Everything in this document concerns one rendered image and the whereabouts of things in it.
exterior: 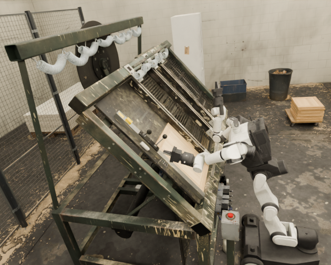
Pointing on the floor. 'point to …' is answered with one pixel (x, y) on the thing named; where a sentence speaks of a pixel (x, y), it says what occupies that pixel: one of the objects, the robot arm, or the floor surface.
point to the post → (230, 252)
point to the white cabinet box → (189, 42)
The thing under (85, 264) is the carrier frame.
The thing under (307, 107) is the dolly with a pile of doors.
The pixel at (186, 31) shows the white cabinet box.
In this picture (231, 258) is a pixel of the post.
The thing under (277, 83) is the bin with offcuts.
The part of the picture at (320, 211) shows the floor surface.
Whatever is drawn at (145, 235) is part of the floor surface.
